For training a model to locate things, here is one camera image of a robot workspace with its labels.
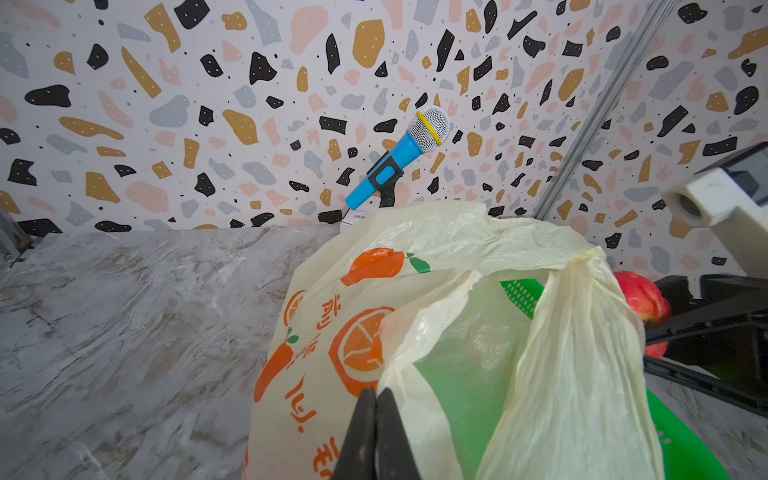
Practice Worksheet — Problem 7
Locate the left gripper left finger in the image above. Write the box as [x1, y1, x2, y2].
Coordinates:
[331, 388, 377, 480]

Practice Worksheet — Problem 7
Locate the blue toy microphone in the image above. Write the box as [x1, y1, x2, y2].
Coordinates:
[345, 106, 451, 210]

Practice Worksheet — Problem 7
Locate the red apple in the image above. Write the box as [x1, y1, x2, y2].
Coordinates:
[615, 271, 671, 323]

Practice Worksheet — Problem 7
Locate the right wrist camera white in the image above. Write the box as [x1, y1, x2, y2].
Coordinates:
[662, 142, 767, 278]

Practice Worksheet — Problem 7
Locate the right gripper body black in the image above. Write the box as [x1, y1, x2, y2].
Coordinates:
[644, 274, 767, 417]

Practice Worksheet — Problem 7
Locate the black microphone stand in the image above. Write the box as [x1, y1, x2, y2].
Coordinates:
[367, 151, 403, 208]

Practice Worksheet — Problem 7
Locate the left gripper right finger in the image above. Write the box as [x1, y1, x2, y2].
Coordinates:
[374, 388, 421, 480]

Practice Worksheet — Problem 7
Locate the cream plastic bag orange print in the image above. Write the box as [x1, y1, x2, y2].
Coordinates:
[243, 201, 665, 479]

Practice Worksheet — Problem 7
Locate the green plastic basket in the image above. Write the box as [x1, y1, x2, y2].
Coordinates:
[501, 279, 729, 480]

